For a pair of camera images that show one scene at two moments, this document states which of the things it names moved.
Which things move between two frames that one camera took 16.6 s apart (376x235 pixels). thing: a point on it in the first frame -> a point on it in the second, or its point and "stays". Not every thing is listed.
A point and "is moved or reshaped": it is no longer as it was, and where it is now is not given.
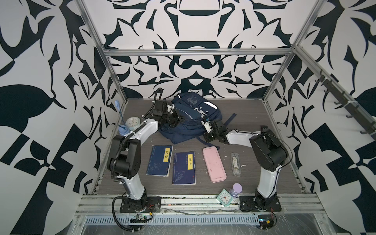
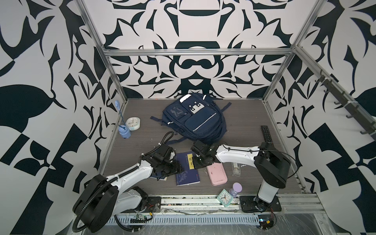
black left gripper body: (172, 119) -> (170, 168)
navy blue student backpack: (193, 108) is moved or reshaped
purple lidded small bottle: (236, 189) stays
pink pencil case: (217, 172) stays
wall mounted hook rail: (357, 111) stays
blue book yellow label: (183, 168) stays
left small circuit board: (140, 219) stays
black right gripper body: (211, 135) -> (199, 162)
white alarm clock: (132, 122) stays
